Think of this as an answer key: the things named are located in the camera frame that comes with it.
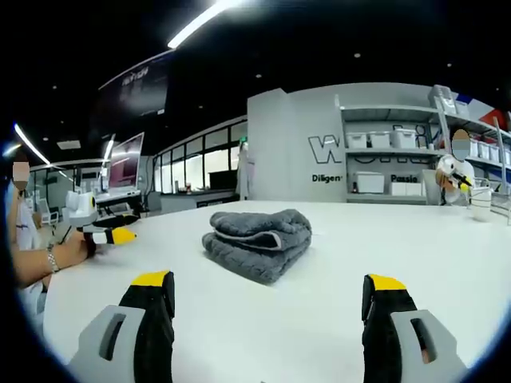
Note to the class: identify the white striped cup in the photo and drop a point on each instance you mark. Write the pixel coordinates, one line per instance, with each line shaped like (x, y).
(482, 205)

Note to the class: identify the group of white storage boxes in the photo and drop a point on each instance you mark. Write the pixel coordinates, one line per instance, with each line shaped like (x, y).
(379, 140)

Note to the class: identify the person's white shirt torso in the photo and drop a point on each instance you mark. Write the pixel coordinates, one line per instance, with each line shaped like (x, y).
(26, 235)

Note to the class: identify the long ceiling light strip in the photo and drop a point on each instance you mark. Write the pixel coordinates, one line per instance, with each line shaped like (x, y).
(32, 144)
(199, 22)

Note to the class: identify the white chair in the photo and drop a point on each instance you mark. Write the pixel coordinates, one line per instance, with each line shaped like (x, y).
(48, 213)

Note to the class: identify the dark hanging display screen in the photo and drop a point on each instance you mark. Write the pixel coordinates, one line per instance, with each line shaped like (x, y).
(135, 89)

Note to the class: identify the black monitor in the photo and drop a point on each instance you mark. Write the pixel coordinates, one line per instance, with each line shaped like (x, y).
(223, 180)

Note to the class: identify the white coat on stand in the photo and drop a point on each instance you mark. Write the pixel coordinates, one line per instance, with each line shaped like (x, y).
(244, 171)

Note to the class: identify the large standing display screen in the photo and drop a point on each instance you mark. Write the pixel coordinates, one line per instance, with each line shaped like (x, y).
(125, 163)

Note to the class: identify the grey towel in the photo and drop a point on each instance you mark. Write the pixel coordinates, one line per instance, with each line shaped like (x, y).
(259, 243)

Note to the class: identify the person's left hand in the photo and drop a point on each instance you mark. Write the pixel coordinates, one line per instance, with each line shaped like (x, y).
(76, 244)

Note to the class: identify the grey counter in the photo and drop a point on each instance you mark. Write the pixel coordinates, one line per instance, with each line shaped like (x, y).
(191, 199)

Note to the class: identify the silver wristwatch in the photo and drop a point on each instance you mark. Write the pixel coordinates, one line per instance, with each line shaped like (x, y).
(53, 259)

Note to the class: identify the grey metal shelving unit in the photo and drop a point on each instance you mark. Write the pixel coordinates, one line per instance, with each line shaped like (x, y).
(427, 153)

